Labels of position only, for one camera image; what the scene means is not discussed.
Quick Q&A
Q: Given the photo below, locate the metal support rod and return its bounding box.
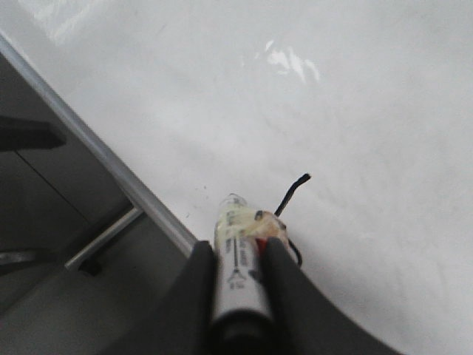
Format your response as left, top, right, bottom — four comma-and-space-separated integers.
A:
64, 207, 143, 271

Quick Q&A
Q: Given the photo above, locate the white black whiteboard marker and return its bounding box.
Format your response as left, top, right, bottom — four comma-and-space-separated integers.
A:
209, 194, 289, 354

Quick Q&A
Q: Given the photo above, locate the white whiteboard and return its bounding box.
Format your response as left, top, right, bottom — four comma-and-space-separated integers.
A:
1, 1, 472, 354

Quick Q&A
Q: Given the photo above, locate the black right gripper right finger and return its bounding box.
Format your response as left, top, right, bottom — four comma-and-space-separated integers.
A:
262, 237, 398, 354

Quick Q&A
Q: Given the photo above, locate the aluminium whiteboard frame rail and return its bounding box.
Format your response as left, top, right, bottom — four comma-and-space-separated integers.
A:
1, 35, 197, 256

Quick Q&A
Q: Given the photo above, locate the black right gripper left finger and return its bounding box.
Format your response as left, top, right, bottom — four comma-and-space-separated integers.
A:
106, 241, 215, 354

